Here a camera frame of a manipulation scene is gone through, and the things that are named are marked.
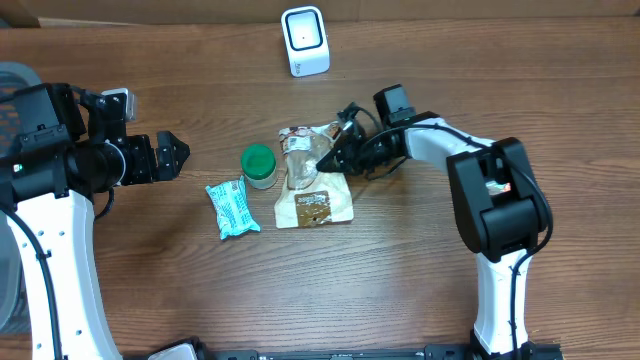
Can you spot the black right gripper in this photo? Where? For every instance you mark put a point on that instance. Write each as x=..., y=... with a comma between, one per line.
x=353, y=163

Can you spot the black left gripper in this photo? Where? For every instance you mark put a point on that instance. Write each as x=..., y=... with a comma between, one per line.
x=151, y=158

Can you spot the beige plastic pouch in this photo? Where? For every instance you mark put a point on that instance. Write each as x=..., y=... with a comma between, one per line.
x=310, y=197

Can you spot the teal tissue packet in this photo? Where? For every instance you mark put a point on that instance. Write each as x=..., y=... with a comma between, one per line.
x=230, y=202

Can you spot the green lid jar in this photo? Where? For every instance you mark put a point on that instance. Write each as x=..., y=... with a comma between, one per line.
x=258, y=164

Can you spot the orange snack packet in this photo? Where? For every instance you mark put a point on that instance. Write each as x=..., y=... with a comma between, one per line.
x=494, y=188

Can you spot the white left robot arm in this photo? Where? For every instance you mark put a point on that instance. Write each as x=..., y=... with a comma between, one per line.
x=72, y=145

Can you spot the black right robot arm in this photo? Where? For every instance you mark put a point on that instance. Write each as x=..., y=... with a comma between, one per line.
x=501, y=213

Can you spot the white barcode scanner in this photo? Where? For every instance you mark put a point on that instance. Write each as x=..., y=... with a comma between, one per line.
x=306, y=41

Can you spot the grey plastic mesh basket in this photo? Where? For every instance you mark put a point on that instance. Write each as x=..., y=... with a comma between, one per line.
x=14, y=305

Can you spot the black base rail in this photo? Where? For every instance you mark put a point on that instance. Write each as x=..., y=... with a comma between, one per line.
x=194, y=348

